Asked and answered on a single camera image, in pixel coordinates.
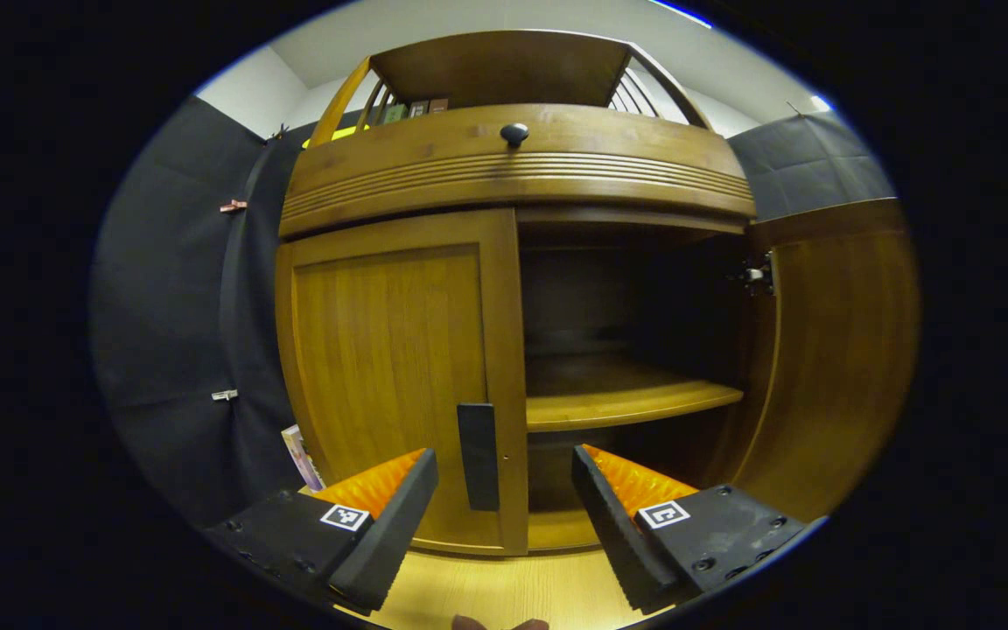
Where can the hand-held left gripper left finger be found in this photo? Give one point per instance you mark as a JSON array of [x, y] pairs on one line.
[[395, 534]]

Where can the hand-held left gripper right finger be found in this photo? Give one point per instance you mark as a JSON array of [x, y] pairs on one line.
[[613, 534]]

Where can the wooden shoe cabinet door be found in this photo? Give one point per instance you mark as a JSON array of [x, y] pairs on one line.
[[845, 350], [381, 350]]

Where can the wooden double-door shoe cabinet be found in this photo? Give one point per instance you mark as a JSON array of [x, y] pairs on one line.
[[513, 70]]

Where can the metal door hinge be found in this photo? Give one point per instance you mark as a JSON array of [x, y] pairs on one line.
[[758, 275]]

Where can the wooden cabinet drawer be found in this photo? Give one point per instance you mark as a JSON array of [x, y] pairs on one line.
[[626, 175]]

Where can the wooden inner shelf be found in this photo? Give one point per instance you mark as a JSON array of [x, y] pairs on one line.
[[618, 398]]

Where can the silver clip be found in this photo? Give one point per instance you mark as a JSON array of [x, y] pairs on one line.
[[225, 395]]

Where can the black backdrop cloth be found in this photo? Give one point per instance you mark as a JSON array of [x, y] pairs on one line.
[[171, 306]]

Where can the red clip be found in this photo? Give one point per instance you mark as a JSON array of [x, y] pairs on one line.
[[233, 206]]

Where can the black round drawer knob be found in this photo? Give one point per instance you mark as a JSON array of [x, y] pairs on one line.
[[514, 134]]

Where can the dark grey book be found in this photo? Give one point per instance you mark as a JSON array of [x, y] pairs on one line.
[[419, 108]]

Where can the brown book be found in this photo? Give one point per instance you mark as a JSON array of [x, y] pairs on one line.
[[438, 105]]

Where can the ceiling light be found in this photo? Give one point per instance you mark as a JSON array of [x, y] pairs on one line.
[[821, 103]]

